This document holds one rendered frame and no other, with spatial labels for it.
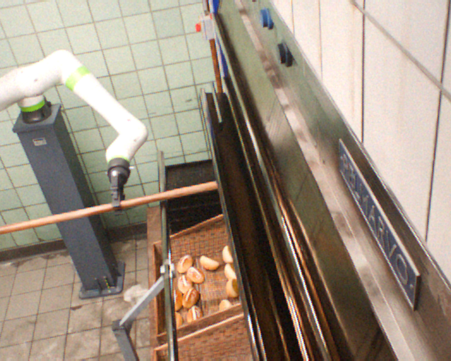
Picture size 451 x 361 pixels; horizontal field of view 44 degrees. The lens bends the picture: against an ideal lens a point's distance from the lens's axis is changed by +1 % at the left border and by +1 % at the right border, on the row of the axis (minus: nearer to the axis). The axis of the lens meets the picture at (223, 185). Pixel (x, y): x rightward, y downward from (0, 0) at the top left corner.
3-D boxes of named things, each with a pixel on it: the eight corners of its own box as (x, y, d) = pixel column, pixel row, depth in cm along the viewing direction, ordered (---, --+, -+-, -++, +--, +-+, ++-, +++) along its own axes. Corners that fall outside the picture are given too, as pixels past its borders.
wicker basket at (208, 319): (254, 245, 268) (248, 201, 252) (280, 339, 223) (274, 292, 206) (157, 265, 267) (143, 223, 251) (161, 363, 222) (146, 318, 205)
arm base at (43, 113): (30, 100, 290) (26, 90, 287) (57, 96, 290) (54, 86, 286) (18, 125, 270) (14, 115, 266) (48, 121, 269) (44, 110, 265)
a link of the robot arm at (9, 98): (-32, 94, 253) (15, 70, 214) (-2, 78, 263) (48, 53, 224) (-16, 119, 258) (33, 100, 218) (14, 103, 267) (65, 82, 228)
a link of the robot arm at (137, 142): (83, 93, 240) (68, 95, 230) (97, 73, 236) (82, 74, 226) (143, 149, 237) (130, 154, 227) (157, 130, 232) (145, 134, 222)
